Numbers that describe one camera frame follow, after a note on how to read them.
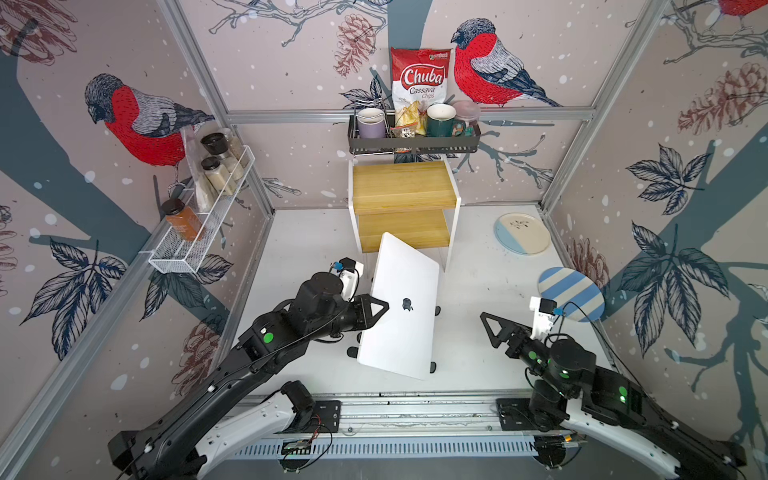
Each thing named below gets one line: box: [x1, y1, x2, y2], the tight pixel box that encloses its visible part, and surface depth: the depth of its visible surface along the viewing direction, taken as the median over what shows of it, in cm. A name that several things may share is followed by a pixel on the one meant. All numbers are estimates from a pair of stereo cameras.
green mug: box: [426, 103, 466, 137], surface depth 85 cm
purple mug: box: [357, 107, 386, 139], surface depth 85 cm
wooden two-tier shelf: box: [348, 159, 461, 271], surface depth 81 cm
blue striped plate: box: [537, 267, 606, 323], surface depth 98 cm
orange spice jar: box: [160, 198, 205, 241], surface depth 68 cm
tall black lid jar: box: [200, 132, 245, 181], surface depth 82 cm
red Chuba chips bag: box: [390, 47, 453, 138], surface depth 82 cm
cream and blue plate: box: [494, 212, 551, 255], surface depth 116 cm
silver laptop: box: [357, 232, 439, 380], surface depth 74 cm
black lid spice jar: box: [201, 156, 237, 196], surface depth 78 cm
